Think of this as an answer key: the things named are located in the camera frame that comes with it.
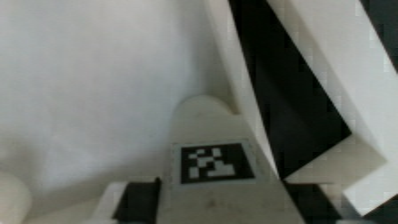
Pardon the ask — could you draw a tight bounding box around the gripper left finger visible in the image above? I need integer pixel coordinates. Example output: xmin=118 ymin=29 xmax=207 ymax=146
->
xmin=88 ymin=178 xmax=162 ymax=224

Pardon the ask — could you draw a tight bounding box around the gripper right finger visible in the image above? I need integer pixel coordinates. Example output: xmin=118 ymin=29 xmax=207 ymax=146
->
xmin=283 ymin=182 xmax=352 ymax=224

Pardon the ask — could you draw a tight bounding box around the white square table top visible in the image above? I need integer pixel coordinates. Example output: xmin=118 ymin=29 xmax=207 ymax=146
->
xmin=0 ymin=0 xmax=262 ymax=224

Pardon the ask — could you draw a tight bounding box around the white U-shaped fence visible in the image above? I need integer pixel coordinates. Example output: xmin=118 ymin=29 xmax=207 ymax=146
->
xmin=269 ymin=0 xmax=398 ymax=214

